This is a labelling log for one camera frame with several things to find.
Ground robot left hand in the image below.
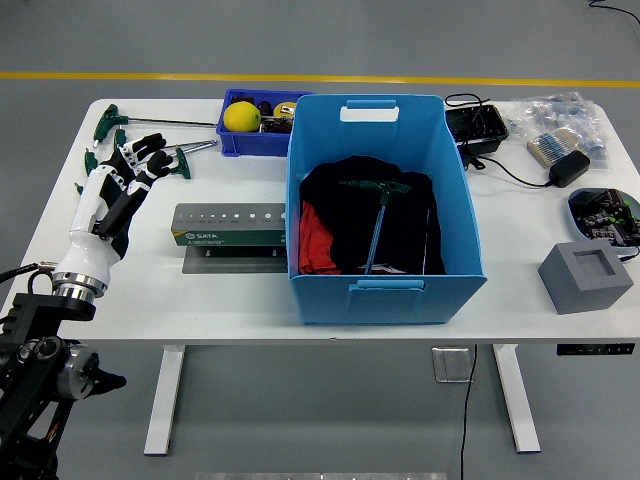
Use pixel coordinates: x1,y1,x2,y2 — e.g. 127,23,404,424
52,132,174,290

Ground green metal tool stand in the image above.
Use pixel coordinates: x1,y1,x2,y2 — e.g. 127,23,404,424
170,202,290,275

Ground large blue plastic box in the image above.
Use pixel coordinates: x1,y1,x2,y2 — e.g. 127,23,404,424
285,93,489,326

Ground large green T-handle hex key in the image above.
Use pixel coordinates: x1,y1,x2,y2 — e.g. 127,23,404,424
338,178,413,276

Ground white table leg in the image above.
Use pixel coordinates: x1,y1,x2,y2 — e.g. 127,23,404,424
492,343,542,454
143,344,187,457

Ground small blue parts bin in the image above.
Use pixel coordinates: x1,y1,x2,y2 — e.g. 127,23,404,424
215,88,316,158

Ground yellow lemon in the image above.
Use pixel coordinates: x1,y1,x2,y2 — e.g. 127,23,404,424
223,101,262,133

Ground red cloth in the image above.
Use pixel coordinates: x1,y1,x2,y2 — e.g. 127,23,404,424
298,202,341,275

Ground black cloth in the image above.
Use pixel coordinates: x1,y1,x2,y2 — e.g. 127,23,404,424
298,155,447,275

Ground metal floor plate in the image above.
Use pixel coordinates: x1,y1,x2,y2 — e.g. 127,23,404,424
432,346,475,384

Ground black plug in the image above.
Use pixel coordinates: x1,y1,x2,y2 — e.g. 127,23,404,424
457,143,487,172

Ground black plastic tray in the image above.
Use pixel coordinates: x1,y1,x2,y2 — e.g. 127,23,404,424
444,104,510,154

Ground taped resistor strips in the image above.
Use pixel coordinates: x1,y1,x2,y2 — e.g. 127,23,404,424
526,127,581,166

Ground light blue plate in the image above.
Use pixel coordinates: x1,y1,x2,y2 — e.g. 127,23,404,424
567,187,640,246

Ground black power adapter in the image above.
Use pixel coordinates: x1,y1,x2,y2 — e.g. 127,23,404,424
548,149,591,189

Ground grey block with square recess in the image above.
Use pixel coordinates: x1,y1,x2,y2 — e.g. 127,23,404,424
537,239,635,315

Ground clear plastic component bags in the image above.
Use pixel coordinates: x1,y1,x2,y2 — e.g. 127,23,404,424
502,90,611,171

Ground black table control panel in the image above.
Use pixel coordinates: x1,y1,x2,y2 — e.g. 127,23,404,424
556,342,636,357

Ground circuit board parts pile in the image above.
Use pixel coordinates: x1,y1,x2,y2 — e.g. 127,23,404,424
569,188,640,246

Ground thick-shaft T-handle hex key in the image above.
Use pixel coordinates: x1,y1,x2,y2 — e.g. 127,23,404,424
113,128,219,154

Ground black looped cable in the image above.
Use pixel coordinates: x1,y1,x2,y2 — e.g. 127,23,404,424
443,92,496,151

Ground black adapter cable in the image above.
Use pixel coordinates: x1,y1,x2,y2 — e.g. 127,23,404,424
469,152,554,189

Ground black cable on floor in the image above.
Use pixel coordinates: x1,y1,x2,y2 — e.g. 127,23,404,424
587,0,640,26

